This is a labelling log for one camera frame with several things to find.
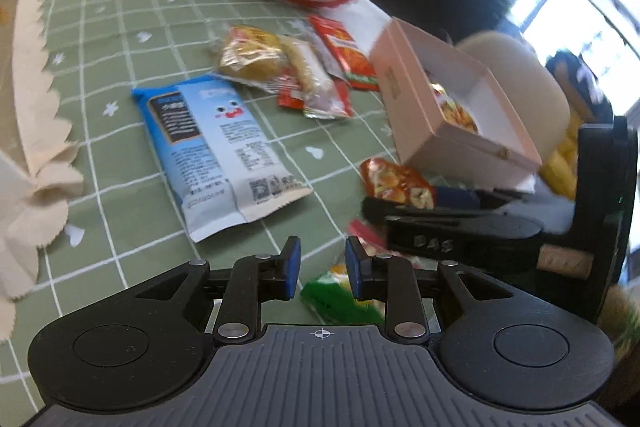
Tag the blue snack packet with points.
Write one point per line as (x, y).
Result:
(210, 142)

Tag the yellow sofa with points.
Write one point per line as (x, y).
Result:
(562, 162)

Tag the orange-red green-edged snack packet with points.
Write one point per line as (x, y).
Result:
(345, 52)

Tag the beige scalloped cloth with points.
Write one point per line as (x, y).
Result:
(30, 107)

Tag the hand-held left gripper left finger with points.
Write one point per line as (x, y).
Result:
(292, 268)

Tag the green and red snack packet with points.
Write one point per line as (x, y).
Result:
(330, 302)

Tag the yellow cake packet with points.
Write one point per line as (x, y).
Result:
(250, 57)

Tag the dark blue jacket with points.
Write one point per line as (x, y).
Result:
(580, 77)

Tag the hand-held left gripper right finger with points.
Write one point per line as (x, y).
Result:
(356, 273)

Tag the green checked tablecloth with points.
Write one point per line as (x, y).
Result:
(125, 32)

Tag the pink cardboard box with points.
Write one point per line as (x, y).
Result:
(415, 107)

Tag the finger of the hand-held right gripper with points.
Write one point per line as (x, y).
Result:
(455, 198)
(380, 208)

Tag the beige chair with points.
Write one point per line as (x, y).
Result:
(520, 82)

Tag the cream wafer packet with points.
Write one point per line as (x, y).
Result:
(307, 64)

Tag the small red snack packet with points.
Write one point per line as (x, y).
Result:
(290, 100)

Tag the orange crinkled snack packet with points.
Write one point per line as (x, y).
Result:
(395, 182)

